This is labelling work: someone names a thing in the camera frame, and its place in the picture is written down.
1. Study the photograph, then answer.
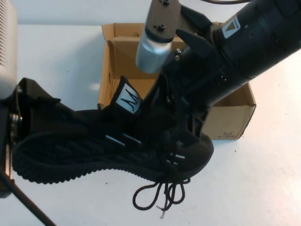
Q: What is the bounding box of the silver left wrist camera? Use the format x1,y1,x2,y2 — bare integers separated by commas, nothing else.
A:
0,0,20,101

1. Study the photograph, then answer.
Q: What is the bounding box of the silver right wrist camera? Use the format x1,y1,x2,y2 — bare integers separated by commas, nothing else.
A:
136,0,183,74

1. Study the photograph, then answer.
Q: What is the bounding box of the black camera cable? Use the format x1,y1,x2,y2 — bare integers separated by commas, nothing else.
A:
0,173,56,226
204,0,238,5

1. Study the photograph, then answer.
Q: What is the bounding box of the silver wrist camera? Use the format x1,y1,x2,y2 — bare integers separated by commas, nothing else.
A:
0,0,20,101
136,0,183,74

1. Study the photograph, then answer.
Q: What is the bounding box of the black right camera cable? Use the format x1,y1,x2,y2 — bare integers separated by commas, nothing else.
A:
204,0,238,5

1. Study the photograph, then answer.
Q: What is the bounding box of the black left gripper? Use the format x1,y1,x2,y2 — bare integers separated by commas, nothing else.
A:
0,77,37,196

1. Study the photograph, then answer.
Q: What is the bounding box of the black knit sneaker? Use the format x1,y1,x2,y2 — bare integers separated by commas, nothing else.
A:
11,74,215,218

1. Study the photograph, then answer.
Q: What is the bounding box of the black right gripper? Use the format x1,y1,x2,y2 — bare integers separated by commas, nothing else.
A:
154,0,301,118

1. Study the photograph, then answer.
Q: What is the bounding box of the black left camera cable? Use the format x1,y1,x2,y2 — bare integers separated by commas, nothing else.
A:
0,173,56,226

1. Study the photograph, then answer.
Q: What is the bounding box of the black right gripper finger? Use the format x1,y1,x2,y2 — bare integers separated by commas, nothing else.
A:
180,107,209,145

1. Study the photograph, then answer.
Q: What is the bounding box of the brown cardboard shoe box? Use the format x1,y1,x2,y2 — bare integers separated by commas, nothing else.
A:
97,22,257,141

